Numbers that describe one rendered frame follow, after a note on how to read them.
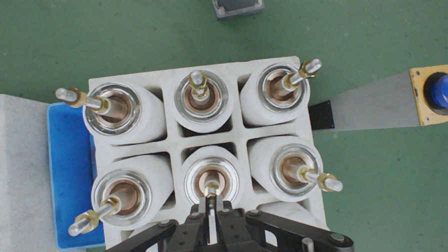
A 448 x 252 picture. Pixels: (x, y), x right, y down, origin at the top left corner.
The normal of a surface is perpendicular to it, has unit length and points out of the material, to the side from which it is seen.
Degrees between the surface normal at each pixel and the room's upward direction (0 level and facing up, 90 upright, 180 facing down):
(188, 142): 0
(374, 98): 90
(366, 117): 90
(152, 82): 0
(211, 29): 0
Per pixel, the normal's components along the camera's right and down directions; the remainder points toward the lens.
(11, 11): 0.07, -0.07
